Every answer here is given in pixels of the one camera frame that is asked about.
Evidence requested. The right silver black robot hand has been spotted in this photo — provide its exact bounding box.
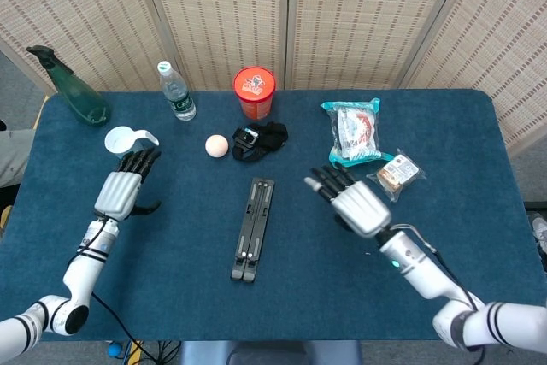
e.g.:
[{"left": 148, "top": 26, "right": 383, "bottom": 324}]
[{"left": 303, "top": 166, "right": 392, "bottom": 239}]

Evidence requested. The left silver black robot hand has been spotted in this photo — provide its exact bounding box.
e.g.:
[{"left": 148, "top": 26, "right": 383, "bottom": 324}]
[{"left": 93, "top": 146, "right": 162, "bottom": 223}]

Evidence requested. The black folding laptop stand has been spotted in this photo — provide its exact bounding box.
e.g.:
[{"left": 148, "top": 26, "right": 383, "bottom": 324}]
[{"left": 230, "top": 177, "right": 276, "bottom": 283}]

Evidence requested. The clear wrapped sandwich bread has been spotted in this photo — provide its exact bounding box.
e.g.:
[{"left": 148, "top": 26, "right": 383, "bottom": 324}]
[{"left": 366, "top": 149, "right": 427, "bottom": 203}]

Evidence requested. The blue tablecloth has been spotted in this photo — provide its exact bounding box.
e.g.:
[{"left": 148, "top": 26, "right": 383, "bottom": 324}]
[{"left": 0, "top": 89, "right": 547, "bottom": 343}]

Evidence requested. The teal snack bag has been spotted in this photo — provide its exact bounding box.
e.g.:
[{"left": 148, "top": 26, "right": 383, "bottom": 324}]
[{"left": 320, "top": 97, "right": 397, "bottom": 170}]

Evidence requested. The green glass vase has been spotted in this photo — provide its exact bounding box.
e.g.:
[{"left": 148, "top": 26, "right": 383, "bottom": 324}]
[{"left": 26, "top": 44, "right": 112, "bottom": 128}]

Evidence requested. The grey fabric garment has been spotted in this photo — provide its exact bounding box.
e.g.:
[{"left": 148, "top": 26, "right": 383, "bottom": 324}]
[{"left": 0, "top": 127, "right": 38, "bottom": 189}]

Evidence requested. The pale pink ball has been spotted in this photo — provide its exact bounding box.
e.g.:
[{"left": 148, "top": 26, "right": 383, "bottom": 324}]
[{"left": 204, "top": 134, "right": 230, "bottom": 158}]

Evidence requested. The clear water bottle green label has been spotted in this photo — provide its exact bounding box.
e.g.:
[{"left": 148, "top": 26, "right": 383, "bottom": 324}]
[{"left": 156, "top": 60, "right": 197, "bottom": 122}]

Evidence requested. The orange instant noodle cup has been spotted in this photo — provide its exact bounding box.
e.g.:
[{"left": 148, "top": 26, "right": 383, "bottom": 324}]
[{"left": 232, "top": 66, "right": 277, "bottom": 121}]

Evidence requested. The blue chair seat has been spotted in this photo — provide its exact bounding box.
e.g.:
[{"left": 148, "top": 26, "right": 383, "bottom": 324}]
[{"left": 178, "top": 340, "right": 364, "bottom": 365}]

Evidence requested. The grey sneaker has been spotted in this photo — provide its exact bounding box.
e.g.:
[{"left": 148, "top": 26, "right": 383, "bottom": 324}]
[{"left": 528, "top": 210, "right": 547, "bottom": 274}]

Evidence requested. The woven bamboo folding screen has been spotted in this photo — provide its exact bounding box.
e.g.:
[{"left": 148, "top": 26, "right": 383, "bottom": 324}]
[{"left": 0, "top": 0, "right": 547, "bottom": 156}]

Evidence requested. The light blue handled cup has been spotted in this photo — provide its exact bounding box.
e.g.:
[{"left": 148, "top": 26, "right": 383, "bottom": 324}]
[{"left": 104, "top": 126, "right": 160, "bottom": 160}]

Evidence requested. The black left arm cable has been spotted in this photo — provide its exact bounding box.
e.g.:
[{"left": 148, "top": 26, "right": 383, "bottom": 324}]
[{"left": 66, "top": 215, "right": 155, "bottom": 365}]

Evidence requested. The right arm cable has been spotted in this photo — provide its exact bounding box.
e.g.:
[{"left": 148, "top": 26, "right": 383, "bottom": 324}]
[{"left": 391, "top": 222, "right": 488, "bottom": 365}]

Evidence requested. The black strap camera mount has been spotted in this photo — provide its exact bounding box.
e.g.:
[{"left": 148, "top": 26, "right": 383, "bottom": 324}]
[{"left": 232, "top": 121, "right": 290, "bottom": 163}]

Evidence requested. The black floor cable bundle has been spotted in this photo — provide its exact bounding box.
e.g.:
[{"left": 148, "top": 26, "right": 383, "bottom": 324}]
[{"left": 123, "top": 340, "right": 183, "bottom": 365}]

